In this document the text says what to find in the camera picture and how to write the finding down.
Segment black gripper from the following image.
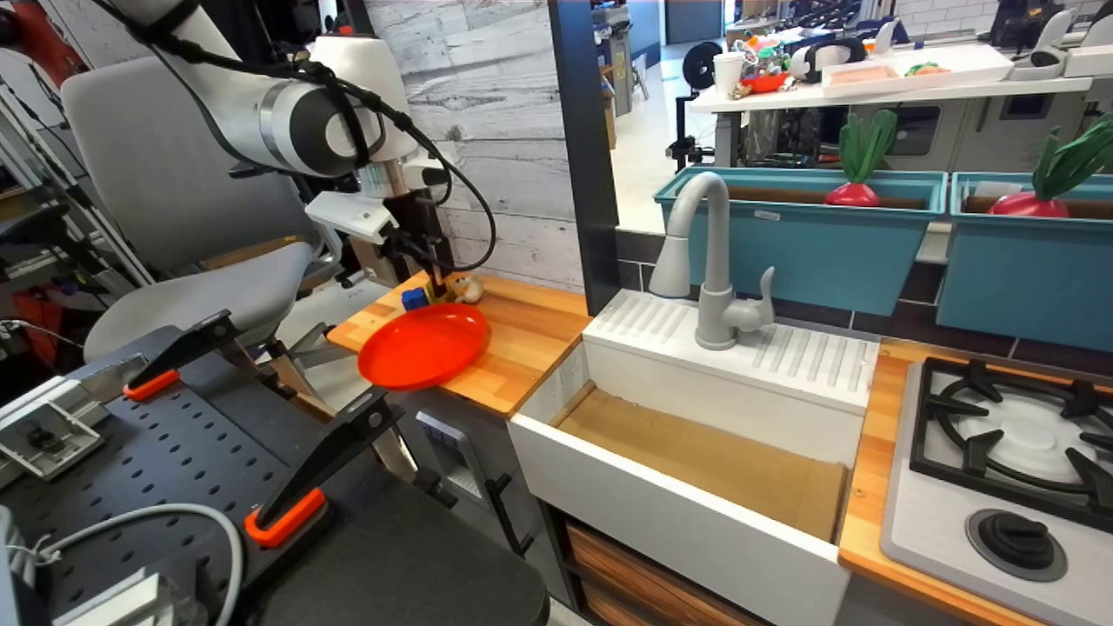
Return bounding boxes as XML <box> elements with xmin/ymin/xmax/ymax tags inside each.
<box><xmin>380</xmin><ymin>189</ymin><xmax>457</xmax><ymax>307</ymax></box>

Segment small beige toy figure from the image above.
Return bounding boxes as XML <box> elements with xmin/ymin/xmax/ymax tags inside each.
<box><xmin>444</xmin><ymin>270</ymin><xmax>486</xmax><ymax>307</ymax></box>

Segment orange round plate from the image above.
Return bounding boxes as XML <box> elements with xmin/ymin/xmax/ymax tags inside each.
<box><xmin>356</xmin><ymin>304</ymin><xmax>498</xmax><ymax>396</ymax></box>

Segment gray toy kitchen cabinet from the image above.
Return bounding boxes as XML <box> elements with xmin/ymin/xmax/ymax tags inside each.
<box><xmin>393</xmin><ymin>388</ymin><xmax>552</xmax><ymax>561</ymax></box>

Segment gray toy faucet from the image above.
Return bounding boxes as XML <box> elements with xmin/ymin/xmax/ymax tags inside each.
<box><xmin>646</xmin><ymin>167</ymin><xmax>780</xmax><ymax>356</ymax></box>

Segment gray padded office chair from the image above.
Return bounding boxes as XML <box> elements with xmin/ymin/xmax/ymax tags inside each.
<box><xmin>58</xmin><ymin>46</ymin><xmax>348</xmax><ymax>365</ymax></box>

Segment black perforated board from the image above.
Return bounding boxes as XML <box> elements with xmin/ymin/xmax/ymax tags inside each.
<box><xmin>0</xmin><ymin>344</ymin><xmax>352</xmax><ymax>626</ymax></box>

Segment white toy sink basin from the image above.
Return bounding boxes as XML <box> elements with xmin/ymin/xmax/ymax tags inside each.
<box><xmin>505</xmin><ymin>290</ymin><xmax>882</xmax><ymax>626</ymax></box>

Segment wooden drawer fronts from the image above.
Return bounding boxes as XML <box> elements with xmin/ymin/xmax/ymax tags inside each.
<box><xmin>563</xmin><ymin>519</ymin><xmax>770</xmax><ymax>626</ymax></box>

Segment white cup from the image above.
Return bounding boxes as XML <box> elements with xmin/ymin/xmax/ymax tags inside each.
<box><xmin>708</xmin><ymin>49</ymin><xmax>749</xmax><ymax>105</ymax></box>

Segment teal planter box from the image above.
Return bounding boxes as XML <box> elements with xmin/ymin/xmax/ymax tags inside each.
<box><xmin>932</xmin><ymin>169</ymin><xmax>1113</xmax><ymax>357</ymax></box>
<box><xmin>649</xmin><ymin>163</ymin><xmax>953</xmax><ymax>321</ymax></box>

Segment red bowl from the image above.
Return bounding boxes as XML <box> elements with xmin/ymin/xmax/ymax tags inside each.
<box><xmin>741</xmin><ymin>66</ymin><xmax>793</xmax><ymax>98</ymax></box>

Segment silver metal mounting plate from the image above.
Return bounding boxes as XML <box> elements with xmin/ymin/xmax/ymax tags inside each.
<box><xmin>0</xmin><ymin>396</ymin><xmax>112</xmax><ymax>485</ymax></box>

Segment toy radish green leaves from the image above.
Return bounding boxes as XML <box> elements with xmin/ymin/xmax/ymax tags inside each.
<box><xmin>823</xmin><ymin>105</ymin><xmax>904</xmax><ymax>210</ymax></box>
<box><xmin>988</xmin><ymin>114</ymin><xmax>1113</xmax><ymax>223</ymax></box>

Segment white background desk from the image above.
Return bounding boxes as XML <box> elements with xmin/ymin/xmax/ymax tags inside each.
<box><xmin>693</xmin><ymin>42</ymin><xmax>1098</xmax><ymax>169</ymax></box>

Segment gray toy stove top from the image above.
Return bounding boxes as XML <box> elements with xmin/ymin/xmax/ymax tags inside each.
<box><xmin>881</xmin><ymin>352</ymin><xmax>1113</xmax><ymax>626</ymax></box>

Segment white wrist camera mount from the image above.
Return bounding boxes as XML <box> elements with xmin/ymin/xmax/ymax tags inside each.
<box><xmin>306</xmin><ymin>189</ymin><xmax>393</xmax><ymax>247</ymax></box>

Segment black clamp orange handle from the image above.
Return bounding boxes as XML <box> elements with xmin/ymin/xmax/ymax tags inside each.
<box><xmin>119</xmin><ymin>309</ymin><xmax>242</xmax><ymax>408</ymax></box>
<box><xmin>239</xmin><ymin>393</ymin><xmax>399</xmax><ymax>552</ymax></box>

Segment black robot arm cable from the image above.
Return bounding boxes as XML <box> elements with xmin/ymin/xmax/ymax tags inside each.
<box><xmin>98</xmin><ymin>0</ymin><xmax>500</xmax><ymax>278</ymax></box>

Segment black vertical post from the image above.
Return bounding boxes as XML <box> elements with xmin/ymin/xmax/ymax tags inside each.
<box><xmin>545</xmin><ymin>0</ymin><xmax>627</xmax><ymax>321</ymax></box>

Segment gray cable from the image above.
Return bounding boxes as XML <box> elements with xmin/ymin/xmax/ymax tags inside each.
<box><xmin>9</xmin><ymin>501</ymin><xmax>251</xmax><ymax>626</ymax></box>

